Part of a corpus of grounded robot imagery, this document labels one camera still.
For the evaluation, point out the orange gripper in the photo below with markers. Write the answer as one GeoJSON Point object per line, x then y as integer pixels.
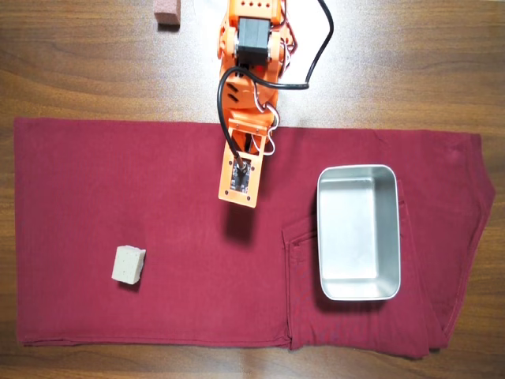
{"type": "Point", "coordinates": [265, 127]}

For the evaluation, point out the metal tray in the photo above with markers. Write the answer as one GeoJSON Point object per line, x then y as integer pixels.
{"type": "Point", "coordinates": [355, 237]}

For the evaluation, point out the beige foam cube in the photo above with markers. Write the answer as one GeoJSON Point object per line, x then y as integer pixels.
{"type": "Point", "coordinates": [127, 265]}

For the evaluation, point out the pink sponge block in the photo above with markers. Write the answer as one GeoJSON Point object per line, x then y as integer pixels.
{"type": "Point", "coordinates": [167, 13]}

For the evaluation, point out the dark red cloth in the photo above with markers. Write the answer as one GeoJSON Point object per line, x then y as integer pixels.
{"type": "Point", "coordinates": [118, 177]}

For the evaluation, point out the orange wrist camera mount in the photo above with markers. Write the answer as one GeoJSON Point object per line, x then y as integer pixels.
{"type": "Point", "coordinates": [227, 185]}

